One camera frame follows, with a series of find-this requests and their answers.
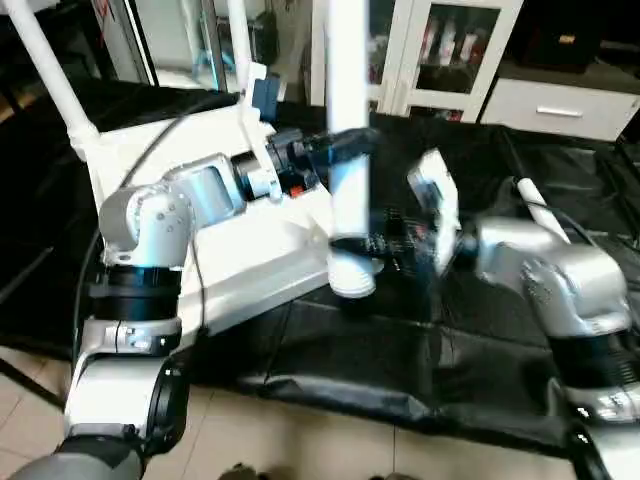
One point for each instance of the white plastic table top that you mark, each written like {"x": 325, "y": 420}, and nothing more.
{"x": 250, "y": 270}

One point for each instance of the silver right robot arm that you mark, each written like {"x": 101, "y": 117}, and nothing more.
{"x": 560, "y": 280}

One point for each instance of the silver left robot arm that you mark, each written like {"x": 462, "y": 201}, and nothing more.
{"x": 150, "y": 225}

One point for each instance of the black table mat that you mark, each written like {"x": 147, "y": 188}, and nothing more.
{"x": 350, "y": 370}

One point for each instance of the white glass door cabinet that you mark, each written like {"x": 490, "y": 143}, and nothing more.
{"x": 450, "y": 50}

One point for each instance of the white drawer unit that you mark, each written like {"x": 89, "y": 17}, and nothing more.
{"x": 560, "y": 108}

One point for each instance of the black metal workbench leg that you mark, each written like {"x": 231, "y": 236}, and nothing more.
{"x": 30, "y": 380}

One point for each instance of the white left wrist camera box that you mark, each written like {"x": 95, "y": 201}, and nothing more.
{"x": 255, "y": 140}

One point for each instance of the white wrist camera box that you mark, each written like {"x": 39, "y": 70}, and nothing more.
{"x": 255, "y": 140}
{"x": 435, "y": 195}

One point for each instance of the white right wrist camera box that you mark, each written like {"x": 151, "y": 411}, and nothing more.
{"x": 435, "y": 195}

